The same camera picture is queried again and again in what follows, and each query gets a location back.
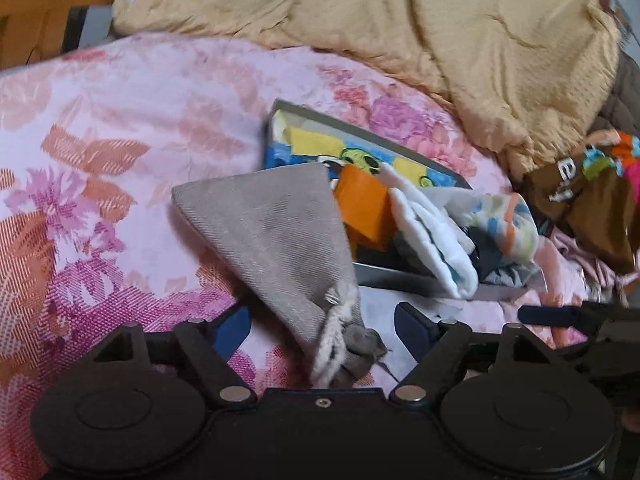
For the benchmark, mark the lilac cloth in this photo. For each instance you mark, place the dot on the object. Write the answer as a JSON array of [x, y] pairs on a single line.
[[575, 260]]

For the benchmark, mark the brown colourful printed garment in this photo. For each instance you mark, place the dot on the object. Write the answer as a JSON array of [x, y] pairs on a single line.
[[595, 210]]

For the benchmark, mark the grey tray with frog picture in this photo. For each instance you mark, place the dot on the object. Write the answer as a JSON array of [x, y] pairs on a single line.
[[310, 140]]

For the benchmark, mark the grey cloth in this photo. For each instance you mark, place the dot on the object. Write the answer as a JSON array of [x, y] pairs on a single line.
[[510, 275]]

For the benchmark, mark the brown quilted blanket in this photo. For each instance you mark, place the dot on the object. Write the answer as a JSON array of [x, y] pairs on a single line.
[[627, 95]]

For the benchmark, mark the pink floral blanket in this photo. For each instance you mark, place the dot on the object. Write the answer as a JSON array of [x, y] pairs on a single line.
[[125, 135]]

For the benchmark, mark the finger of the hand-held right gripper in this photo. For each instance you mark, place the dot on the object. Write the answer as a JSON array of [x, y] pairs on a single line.
[[550, 317]]

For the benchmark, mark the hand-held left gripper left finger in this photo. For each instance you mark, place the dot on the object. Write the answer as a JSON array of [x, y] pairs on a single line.
[[232, 332]]

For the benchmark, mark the beige quilt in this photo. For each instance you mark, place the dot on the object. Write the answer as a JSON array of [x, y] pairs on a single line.
[[400, 35]]

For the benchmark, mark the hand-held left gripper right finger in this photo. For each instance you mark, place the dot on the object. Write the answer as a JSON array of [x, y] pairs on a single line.
[[412, 330]]

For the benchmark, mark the white towel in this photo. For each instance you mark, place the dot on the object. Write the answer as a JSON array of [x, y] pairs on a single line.
[[430, 240]]

